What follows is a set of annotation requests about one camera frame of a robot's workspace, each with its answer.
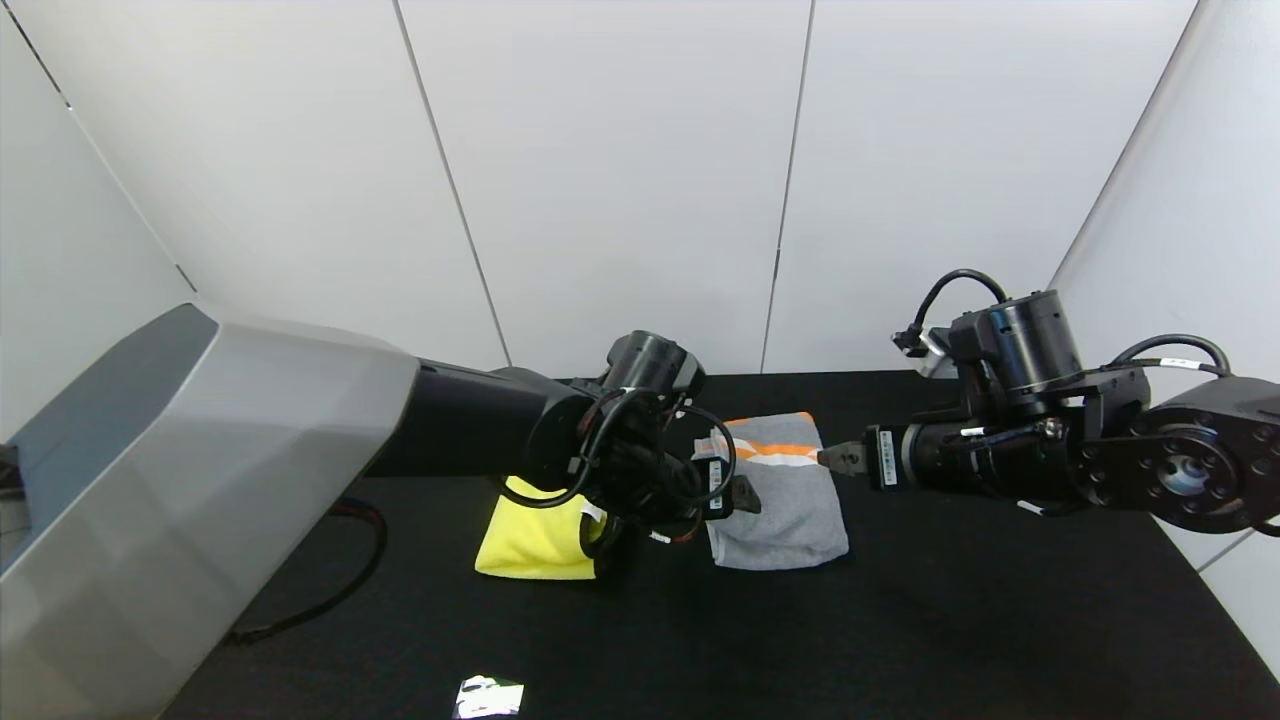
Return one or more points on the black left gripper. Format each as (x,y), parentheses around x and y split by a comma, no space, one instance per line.
(716,485)

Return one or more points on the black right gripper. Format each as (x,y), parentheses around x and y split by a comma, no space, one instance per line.
(884,457)

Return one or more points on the grey towel with orange marks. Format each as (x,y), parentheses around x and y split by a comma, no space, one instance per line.
(780,500)

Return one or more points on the yellow microfibre towel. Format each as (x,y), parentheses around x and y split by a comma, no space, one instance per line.
(530,545)

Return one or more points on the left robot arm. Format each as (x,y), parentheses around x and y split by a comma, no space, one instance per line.
(250,480)

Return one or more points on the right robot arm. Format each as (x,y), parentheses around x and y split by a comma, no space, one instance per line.
(1180,460)

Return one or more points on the crumpled clear plastic scrap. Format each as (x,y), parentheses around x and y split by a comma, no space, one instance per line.
(490,697)

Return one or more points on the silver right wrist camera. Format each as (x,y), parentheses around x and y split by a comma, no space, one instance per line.
(930,352)

